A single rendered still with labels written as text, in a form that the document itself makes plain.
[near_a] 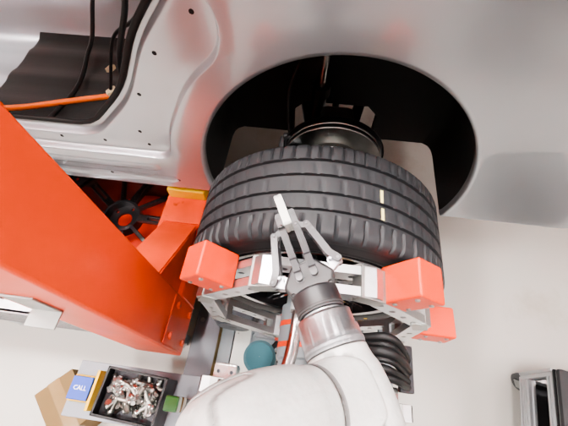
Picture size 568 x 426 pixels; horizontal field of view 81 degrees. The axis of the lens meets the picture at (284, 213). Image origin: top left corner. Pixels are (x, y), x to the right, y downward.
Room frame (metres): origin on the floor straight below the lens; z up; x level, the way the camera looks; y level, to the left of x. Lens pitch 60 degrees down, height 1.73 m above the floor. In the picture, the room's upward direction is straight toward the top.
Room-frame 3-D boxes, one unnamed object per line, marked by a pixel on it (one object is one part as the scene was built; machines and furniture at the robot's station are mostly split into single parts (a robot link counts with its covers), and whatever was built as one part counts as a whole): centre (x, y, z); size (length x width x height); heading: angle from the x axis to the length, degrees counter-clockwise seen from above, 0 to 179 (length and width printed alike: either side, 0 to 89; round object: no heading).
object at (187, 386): (0.03, 0.51, 0.44); 0.43 x 0.17 x 0.03; 83
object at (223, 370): (0.04, 0.13, 0.93); 0.09 x 0.05 x 0.05; 173
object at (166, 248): (0.57, 0.37, 0.69); 0.52 x 0.17 x 0.35; 173
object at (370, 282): (0.22, -0.07, 0.85); 0.54 x 0.07 x 0.54; 83
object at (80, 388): (0.05, 0.68, 0.47); 0.07 x 0.07 x 0.02; 83
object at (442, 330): (0.18, -0.38, 0.85); 0.09 x 0.08 x 0.07; 83
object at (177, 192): (0.74, 0.35, 0.70); 0.14 x 0.14 x 0.05; 83
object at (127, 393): (0.03, 0.47, 0.51); 0.20 x 0.14 x 0.13; 79
